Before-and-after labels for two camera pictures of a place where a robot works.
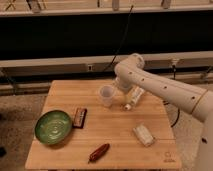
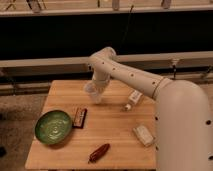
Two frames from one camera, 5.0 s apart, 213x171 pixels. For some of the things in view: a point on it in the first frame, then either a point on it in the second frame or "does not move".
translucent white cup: x=107 y=93 → x=94 y=88
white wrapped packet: x=144 y=134 does not move
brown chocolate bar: x=80 y=117 does not move
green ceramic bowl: x=52 y=127 does not move
